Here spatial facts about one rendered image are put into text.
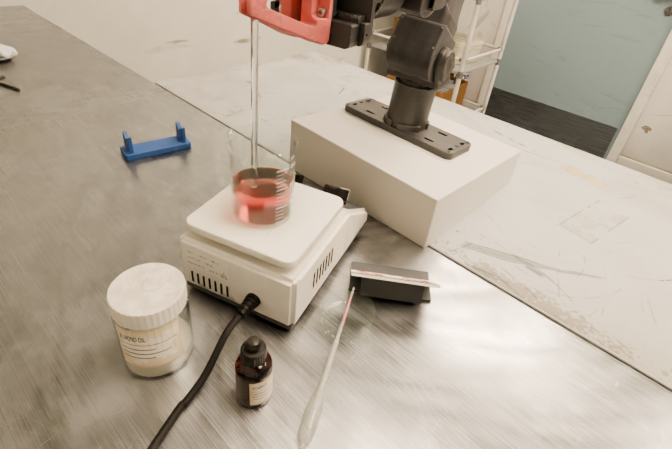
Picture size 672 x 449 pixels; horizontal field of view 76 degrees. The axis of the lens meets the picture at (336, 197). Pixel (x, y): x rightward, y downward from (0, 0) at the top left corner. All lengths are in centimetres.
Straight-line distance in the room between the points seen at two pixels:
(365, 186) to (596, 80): 278
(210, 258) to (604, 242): 52
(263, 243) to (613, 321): 39
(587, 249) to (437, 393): 33
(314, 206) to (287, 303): 10
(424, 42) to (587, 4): 268
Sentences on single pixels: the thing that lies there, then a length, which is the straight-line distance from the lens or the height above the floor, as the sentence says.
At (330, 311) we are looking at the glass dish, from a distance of 46.
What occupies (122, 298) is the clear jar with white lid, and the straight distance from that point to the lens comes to 38.
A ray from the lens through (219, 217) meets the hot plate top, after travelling 43.
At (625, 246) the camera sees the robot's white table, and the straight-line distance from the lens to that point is 71.
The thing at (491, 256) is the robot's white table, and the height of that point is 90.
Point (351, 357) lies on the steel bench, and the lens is 43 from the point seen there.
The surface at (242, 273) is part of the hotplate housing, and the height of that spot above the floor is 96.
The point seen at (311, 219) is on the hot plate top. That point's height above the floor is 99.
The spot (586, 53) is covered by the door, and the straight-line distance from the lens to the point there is 326.
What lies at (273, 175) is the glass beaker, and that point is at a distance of 38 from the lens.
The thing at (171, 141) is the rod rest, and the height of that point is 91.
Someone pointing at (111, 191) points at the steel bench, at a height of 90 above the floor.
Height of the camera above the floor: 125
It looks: 34 degrees down
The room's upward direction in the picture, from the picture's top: 7 degrees clockwise
